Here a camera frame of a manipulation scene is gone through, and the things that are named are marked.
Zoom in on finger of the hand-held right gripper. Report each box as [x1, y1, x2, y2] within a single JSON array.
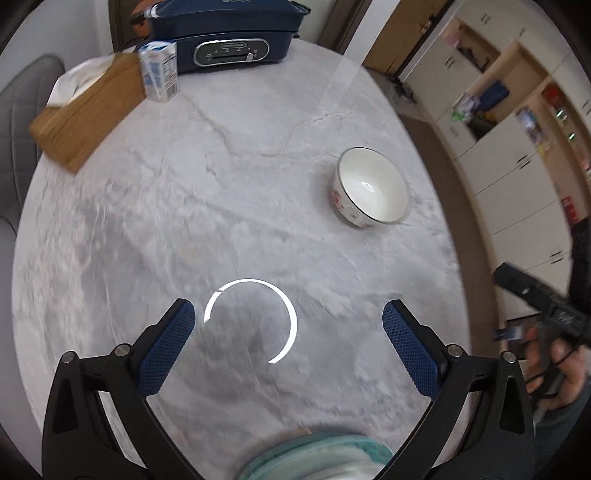
[[493, 325, 529, 343], [492, 262, 591, 344]]

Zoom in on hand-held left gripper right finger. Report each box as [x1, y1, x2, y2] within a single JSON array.
[[374, 299, 536, 480]]

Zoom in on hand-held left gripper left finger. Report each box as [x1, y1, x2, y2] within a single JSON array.
[[41, 298, 204, 480]]

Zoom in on large teal floral plate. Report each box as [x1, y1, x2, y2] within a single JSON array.
[[238, 431, 395, 480]]

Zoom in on large pink floral bowl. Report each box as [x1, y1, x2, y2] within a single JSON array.
[[329, 147, 411, 229]]

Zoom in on person's right forearm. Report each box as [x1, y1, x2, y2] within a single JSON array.
[[531, 397, 591, 480]]

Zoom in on person's right hand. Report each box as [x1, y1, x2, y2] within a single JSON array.
[[526, 325, 591, 408]]

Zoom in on white storage cabinet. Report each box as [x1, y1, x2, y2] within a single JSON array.
[[399, 9, 591, 324]]

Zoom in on blue bag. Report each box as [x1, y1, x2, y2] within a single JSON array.
[[478, 80, 511, 114]]

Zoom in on wooden tissue box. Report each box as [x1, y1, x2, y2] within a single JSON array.
[[28, 52, 148, 175]]

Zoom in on grey padded chair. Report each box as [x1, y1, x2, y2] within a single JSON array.
[[0, 53, 65, 241]]

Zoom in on white blue printed carton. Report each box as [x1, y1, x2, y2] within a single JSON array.
[[139, 39, 181, 102]]

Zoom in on white tissue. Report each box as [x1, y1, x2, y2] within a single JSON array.
[[46, 54, 116, 108]]

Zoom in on brown wooden door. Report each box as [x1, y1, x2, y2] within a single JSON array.
[[362, 0, 455, 77]]

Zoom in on navy electric grill appliance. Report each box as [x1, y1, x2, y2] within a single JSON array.
[[148, 0, 305, 75]]

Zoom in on orange round object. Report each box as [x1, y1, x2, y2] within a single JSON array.
[[131, 0, 160, 24]]

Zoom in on black cable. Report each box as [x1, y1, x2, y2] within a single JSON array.
[[526, 339, 575, 398]]

